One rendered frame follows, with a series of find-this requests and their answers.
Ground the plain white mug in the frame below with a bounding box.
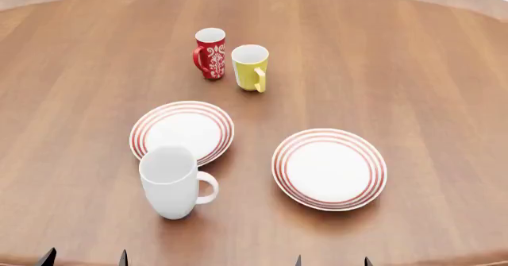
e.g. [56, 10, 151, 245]
[138, 145, 220, 221]

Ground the red striped white plate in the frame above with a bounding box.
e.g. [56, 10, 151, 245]
[129, 100, 236, 168]
[271, 128, 388, 212]

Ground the yellow and white mug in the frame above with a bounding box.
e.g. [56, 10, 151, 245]
[231, 44, 270, 94]

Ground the red patterned mug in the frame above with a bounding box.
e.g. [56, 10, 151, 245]
[192, 27, 227, 80]

